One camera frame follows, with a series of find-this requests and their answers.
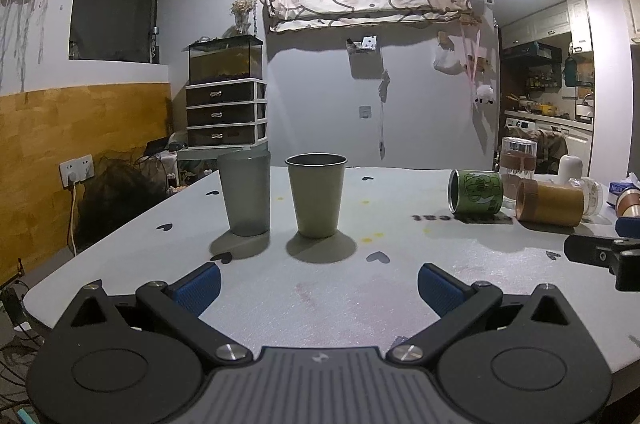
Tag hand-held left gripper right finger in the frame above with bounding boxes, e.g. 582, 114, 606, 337
386, 263, 588, 365

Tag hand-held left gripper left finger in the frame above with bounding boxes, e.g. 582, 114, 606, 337
52, 263, 253, 366

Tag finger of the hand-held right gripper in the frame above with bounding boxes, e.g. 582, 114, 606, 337
564, 235, 618, 265

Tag green printed cup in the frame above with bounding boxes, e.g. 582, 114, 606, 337
447, 169, 504, 215

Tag translucent grey plastic cup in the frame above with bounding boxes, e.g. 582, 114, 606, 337
216, 150, 272, 237

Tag glass cup with brown sleeve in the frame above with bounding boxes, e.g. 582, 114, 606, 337
500, 137, 538, 205

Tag clear glass jar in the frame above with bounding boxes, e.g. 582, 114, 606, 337
580, 178, 606, 217

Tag copper tape roll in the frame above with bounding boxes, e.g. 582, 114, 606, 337
615, 191, 640, 219

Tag tissue pack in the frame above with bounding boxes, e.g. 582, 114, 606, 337
606, 173, 640, 207

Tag white rounded bottle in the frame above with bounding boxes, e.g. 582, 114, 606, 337
557, 155, 585, 187

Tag white washing machine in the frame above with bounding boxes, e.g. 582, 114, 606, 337
505, 116, 594, 175

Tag chair with draped clothes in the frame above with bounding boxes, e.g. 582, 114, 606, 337
500, 128, 569, 175

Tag dark fluffy bundle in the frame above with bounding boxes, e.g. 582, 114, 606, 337
79, 155, 169, 251

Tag black laptop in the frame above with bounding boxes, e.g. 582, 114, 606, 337
143, 137, 171, 157

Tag white plastic drawer unit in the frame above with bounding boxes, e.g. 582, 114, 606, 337
185, 80, 268, 149

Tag black kitchen shelf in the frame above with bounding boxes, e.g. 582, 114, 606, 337
502, 42, 563, 92

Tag white plastic bag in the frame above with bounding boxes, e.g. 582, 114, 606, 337
433, 45, 464, 75

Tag glass fish tank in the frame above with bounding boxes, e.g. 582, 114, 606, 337
188, 36, 264, 85

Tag dried flowers in vase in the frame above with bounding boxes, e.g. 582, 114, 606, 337
230, 0, 257, 36

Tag white power cable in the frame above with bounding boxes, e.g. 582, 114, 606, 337
67, 184, 81, 255

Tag white wall socket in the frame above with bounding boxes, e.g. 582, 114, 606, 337
59, 154, 95, 190

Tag white kitchen wall cabinet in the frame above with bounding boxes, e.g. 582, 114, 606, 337
500, 0, 594, 53

